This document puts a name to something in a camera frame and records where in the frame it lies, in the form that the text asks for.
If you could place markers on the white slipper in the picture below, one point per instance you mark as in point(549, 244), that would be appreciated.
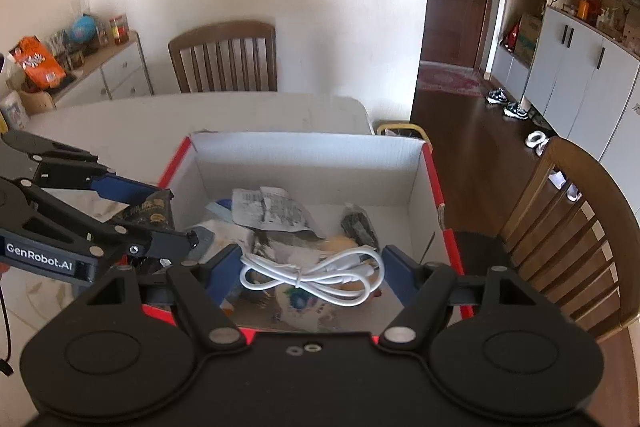
point(535, 138)
point(542, 148)

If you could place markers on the dark sneaker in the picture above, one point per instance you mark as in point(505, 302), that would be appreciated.
point(516, 111)
point(496, 97)

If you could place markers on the yellow-rimmed trash bin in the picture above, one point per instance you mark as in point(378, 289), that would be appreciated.
point(400, 125)

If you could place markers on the white printed packet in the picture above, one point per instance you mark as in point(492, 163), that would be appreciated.
point(275, 212)

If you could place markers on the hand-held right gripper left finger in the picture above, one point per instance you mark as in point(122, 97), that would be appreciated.
point(222, 272)

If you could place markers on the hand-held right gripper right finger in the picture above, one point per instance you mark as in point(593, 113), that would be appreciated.
point(402, 269)

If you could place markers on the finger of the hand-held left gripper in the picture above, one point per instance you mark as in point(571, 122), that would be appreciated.
point(125, 187)
point(125, 239)

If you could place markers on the black snack packet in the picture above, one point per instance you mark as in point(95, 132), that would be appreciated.
point(359, 227)
point(150, 209)

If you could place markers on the white drawer sideboard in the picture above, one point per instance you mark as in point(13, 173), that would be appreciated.
point(125, 72)

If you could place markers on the patterned red rug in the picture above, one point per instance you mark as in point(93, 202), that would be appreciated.
point(450, 81)

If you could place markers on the orange snack bag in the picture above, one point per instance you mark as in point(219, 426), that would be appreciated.
point(37, 64)

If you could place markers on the white printed canister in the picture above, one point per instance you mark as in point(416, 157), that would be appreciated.
point(14, 109)

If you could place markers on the orange bottle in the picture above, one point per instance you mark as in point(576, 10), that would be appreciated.
point(584, 9)

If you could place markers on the red cardboard box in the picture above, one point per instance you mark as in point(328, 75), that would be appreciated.
point(300, 162)

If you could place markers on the light brown storage box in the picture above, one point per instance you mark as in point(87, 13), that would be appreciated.
point(37, 103)

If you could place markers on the brown cardboard carton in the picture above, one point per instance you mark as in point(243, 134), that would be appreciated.
point(529, 37)

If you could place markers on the white and wood wall cabinet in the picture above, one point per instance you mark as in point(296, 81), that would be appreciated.
point(575, 72)

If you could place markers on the red floor object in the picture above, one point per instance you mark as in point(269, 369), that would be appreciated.
point(511, 39)

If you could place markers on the brown wooden chair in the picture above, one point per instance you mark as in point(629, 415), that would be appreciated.
point(575, 167)
point(220, 32)

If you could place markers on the blue cracker packet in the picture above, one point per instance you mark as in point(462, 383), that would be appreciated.
point(220, 208)

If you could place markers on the white patterned desktop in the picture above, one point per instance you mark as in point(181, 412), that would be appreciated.
point(125, 127)

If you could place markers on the small blue globe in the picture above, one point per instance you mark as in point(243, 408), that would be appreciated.
point(82, 28)

